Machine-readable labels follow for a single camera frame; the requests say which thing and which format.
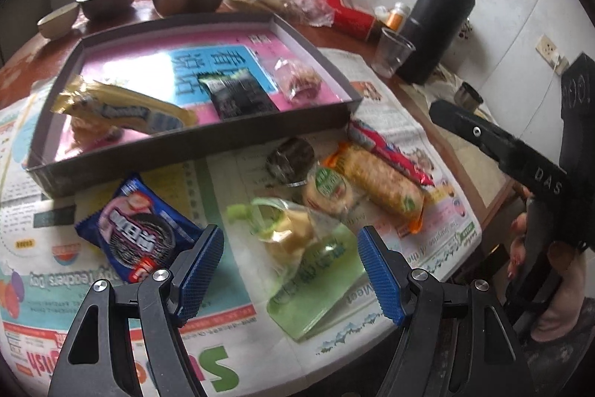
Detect gold snack bar packet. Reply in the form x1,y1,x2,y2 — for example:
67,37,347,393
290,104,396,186
50,75,198,136

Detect green translucent snack packet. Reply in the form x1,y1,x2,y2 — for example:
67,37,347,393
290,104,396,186
225,196,373,339

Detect clear plastic cup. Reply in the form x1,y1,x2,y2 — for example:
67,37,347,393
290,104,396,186
372,27,417,78

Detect red snack bar packet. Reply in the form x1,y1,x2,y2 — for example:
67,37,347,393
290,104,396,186
346,118,435,188

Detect orange cracker packet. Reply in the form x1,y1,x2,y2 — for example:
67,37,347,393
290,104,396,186
323,141,426,235

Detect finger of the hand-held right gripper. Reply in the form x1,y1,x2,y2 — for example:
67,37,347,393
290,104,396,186
428,99,570,198

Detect white wall socket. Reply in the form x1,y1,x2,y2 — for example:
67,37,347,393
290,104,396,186
534,34,559,59

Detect grey cardboard box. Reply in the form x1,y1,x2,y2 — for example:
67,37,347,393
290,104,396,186
25,12,364,199

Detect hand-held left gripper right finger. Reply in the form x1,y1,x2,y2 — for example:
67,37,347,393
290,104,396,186
357,226,531,397

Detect clear pink snack packet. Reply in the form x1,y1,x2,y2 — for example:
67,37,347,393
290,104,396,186
273,57,322,102

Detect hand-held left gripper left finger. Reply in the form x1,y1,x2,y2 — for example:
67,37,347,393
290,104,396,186
46,224,225,397

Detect person's right hand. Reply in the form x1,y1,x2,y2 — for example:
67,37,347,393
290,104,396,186
506,211,531,284

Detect red tissue box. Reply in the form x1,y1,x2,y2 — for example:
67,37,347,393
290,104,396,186
325,0,386,42

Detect black thermos flask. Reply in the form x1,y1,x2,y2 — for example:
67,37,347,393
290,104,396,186
397,0,479,85

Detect white paper towel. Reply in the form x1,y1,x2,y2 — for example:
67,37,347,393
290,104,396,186
409,67,496,123

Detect orange pill bottle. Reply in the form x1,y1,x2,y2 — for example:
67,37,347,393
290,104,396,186
386,4,412,30

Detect black and green snack packet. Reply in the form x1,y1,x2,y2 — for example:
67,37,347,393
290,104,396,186
197,69,276,119

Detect small metal cup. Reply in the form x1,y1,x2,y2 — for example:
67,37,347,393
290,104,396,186
453,82,484,112

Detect blue cookie packet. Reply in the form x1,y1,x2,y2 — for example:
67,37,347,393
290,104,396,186
74,174,205,285

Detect person's right forearm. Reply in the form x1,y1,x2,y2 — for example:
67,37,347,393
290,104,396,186
530,241,589,342

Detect colourful newspaper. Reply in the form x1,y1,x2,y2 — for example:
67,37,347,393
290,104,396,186
0,48,482,397

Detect pink and blue booklet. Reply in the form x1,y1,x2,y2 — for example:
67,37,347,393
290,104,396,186
70,25,347,147

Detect clear flaky pastry packet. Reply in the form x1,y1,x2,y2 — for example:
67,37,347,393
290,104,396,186
70,118,124,149

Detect beige ceramic bowl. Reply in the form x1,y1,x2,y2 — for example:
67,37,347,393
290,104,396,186
37,1,81,39

